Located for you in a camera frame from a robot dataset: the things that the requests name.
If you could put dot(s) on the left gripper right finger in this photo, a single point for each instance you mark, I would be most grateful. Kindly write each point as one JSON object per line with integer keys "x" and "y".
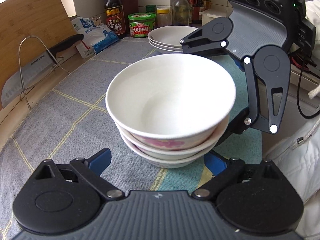
{"x": 226, "y": 172}

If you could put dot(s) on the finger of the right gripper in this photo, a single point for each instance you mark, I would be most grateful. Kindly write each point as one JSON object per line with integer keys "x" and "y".
{"x": 208, "y": 40}
{"x": 267, "y": 78}

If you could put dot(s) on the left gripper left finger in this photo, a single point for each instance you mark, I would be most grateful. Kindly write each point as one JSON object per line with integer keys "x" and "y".
{"x": 89, "y": 171}

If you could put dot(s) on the plain white small bowl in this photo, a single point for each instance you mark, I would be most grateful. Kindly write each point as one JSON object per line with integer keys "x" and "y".
{"x": 175, "y": 149}

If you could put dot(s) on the large white floral bowl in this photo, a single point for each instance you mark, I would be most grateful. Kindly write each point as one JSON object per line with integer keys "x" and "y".
{"x": 164, "y": 163}

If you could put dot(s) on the white bowl pink flowers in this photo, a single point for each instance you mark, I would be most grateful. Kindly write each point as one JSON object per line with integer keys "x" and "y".
{"x": 163, "y": 97}

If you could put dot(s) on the clear oil bottle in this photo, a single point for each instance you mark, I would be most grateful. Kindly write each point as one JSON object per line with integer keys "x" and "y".
{"x": 180, "y": 12}

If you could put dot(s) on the white floral plate stack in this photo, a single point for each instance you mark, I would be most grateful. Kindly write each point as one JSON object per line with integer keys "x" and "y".
{"x": 167, "y": 39}

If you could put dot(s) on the grey checked table mat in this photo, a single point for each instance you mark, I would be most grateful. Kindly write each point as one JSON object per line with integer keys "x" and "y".
{"x": 72, "y": 121}

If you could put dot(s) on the yellow cap spice jar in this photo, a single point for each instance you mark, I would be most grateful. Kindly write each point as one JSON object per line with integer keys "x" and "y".
{"x": 163, "y": 17}

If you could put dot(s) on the green cap small jar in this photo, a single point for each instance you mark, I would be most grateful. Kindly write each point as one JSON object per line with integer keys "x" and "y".
{"x": 151, "y": 8}

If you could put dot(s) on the green lid sauce jar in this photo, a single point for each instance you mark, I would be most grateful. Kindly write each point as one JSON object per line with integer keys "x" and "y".
{"x": 141, "y": 24}

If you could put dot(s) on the dark vinegar bottle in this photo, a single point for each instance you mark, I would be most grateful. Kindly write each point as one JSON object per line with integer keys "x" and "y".
{"x": 115, "y": 17}

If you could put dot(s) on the metal binder clips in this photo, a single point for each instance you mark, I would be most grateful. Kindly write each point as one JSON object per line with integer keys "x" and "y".
{"x": 97, "y": 20}

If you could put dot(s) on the blue white salt bag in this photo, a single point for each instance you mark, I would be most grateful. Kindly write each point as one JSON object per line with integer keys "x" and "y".
{"x": 96, "y": 37}

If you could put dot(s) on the bamboo cutting board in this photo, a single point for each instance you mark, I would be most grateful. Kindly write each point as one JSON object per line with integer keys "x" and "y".
{"x": 28, "y": 28}

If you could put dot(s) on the steel cleaver black handle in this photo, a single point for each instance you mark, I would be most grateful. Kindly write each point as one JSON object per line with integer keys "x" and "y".
{"x": 17, "y": 82}

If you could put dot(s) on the steel wire rack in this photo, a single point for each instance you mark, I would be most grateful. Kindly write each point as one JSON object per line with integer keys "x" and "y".
{"x": 41, "y": 63}

